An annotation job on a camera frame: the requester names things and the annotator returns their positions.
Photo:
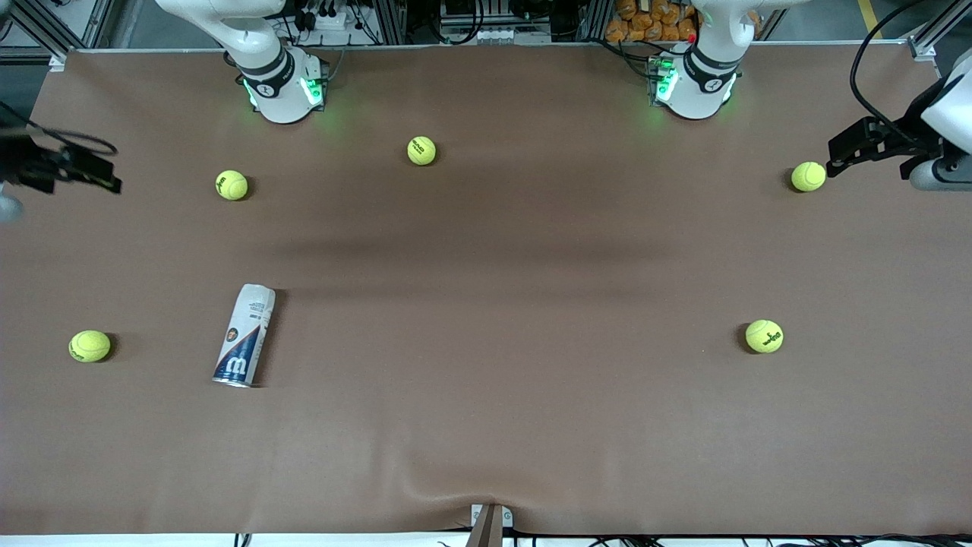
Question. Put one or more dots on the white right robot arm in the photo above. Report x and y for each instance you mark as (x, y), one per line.
(273, 68)

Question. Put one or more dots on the aluminium frame post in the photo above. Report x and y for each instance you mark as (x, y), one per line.
(42, 34)
(930, 34)

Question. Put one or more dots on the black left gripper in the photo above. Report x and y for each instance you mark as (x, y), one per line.
(908, 137)

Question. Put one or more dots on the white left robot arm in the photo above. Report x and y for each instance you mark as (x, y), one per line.
(702, 76)

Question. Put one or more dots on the yellow tennis ball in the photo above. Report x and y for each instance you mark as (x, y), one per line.
(421, 150)
(89, 346)
(808, 176)
(764, 336)
(231, 184)

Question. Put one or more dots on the white power strip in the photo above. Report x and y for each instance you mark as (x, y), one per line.
(493, 36)

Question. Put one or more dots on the brown table mat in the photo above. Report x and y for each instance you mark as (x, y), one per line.
(486, 425)

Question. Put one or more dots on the white and blue tennis can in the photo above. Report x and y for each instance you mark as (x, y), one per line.
(244, 334)

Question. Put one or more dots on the orange mesh bag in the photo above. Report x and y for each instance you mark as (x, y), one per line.
(653, 21)

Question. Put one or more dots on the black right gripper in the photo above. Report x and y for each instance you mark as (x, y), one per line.
(23, 162)

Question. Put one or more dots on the metal table edge bracket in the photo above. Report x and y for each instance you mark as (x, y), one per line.
(490, 524)

